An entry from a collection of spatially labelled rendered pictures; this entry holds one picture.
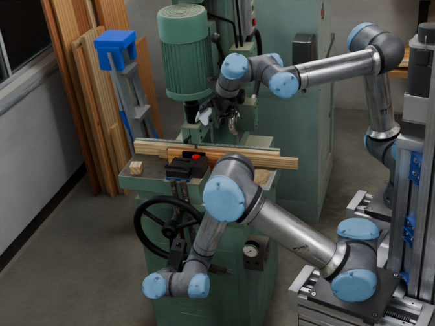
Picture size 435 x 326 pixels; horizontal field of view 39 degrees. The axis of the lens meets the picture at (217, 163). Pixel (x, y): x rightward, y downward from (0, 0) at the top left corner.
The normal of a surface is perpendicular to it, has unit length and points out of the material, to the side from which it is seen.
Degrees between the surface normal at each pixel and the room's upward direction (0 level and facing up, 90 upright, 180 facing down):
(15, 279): 0
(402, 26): 90
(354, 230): 8
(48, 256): 1
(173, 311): 90
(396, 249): 90
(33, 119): 90
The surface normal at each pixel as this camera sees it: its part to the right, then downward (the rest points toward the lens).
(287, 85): 0.34, 0.46
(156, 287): -0.28, 0.01
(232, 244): -0.28, 0.51
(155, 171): -0.07, -0.85
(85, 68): 0.95, 0.06
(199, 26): 0.73, 0.30
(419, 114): -0.52, 0.47
